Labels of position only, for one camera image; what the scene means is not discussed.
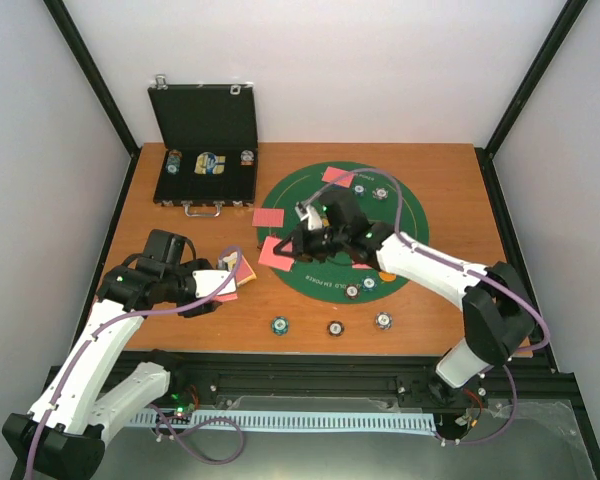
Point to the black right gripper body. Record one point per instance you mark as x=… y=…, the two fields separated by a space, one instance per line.
x=317 y=248

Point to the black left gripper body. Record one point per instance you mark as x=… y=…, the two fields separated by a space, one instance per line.
x=194 y=310

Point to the red card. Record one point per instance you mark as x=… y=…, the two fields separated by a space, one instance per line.
x=338 y=177
x=268 y=218

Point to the teal poker chip stack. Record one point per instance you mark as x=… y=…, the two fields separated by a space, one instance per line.
x=280 y=325

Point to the orange round blind button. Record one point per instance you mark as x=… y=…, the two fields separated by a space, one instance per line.
x=387 y=276

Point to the brown poker chip stack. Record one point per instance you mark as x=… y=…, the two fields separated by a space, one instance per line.
x=335 y=328

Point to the purple poker chip stack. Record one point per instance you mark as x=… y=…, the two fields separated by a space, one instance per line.
x=383 y=320

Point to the red card being drawn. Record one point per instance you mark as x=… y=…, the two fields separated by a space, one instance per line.
x=270 y=259

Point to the red playing card deck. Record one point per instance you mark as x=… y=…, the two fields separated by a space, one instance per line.
x=226 y=297

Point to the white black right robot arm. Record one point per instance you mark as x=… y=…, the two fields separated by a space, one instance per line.
x=497 y=314

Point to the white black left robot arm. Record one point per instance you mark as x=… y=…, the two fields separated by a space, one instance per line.
x=67 y=429

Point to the yellow red card box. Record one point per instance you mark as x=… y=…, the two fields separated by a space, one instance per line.
x=244 y=271

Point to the round green poker mat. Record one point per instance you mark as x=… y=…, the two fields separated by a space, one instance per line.
x=354 y=212

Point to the purple chips in case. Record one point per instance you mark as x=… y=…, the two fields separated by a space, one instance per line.
x=247 y=158

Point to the card deck in case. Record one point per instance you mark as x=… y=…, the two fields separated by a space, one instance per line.
x=210 y=164

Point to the open black poker case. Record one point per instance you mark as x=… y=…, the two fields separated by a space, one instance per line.
x=204 y=117

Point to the teal chips in case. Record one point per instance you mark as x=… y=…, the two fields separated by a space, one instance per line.
x=173 y=162

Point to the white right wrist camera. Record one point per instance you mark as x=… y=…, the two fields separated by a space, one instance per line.
x=308 y=216

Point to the light blue slotted cable duct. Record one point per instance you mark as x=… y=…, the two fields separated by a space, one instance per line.
x=303 y=422

